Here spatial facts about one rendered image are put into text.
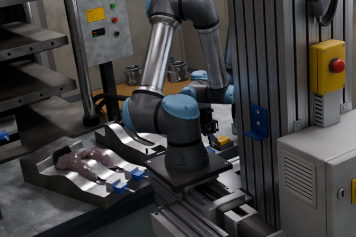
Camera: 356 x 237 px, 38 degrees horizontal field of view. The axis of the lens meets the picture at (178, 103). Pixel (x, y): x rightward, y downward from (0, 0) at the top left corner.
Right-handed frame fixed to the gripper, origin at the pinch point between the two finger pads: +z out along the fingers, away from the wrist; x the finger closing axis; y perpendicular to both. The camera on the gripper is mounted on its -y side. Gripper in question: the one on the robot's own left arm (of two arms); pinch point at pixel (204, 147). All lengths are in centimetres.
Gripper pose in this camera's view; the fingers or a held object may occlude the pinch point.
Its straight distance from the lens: 231.9
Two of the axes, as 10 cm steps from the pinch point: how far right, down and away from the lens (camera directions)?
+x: 8.1, -2.9, 5.1
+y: 5.7, 2.3, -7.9
